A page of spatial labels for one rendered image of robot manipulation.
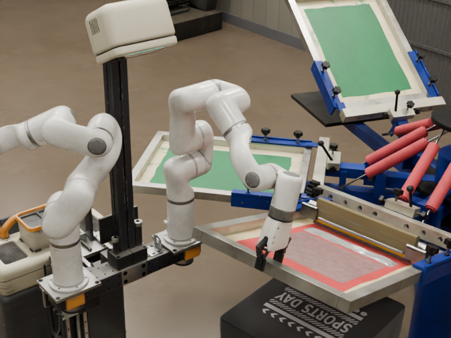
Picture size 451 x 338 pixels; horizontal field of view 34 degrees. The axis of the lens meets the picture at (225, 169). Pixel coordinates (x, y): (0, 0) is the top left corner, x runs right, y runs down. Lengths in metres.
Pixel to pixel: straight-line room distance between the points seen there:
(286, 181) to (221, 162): 1.45
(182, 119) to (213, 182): 1.05
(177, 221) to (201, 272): 1.89
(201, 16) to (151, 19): 6.65
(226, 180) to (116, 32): 1.51
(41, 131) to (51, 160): 3.72
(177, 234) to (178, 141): 0.35
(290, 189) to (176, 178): 0.48
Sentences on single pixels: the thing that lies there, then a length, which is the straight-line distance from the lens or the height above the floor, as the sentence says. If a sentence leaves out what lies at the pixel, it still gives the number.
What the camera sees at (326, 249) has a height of 1.15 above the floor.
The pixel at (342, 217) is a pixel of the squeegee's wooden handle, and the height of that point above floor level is 1.17.
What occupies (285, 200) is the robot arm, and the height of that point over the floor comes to 1.50.
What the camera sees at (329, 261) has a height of 1.18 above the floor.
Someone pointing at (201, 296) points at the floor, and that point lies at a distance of 4.23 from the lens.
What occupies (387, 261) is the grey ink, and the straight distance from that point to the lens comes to 2.59.
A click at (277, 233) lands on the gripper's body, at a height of 1.40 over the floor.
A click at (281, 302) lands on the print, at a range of 2.63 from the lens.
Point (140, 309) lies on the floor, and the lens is 4.15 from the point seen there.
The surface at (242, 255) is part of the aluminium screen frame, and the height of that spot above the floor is 1.29.
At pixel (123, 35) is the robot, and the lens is 2.01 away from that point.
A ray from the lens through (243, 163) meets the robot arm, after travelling 2.11.
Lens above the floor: 2.54
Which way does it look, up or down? 27 degrees down
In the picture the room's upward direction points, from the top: 1 degrees clockwise
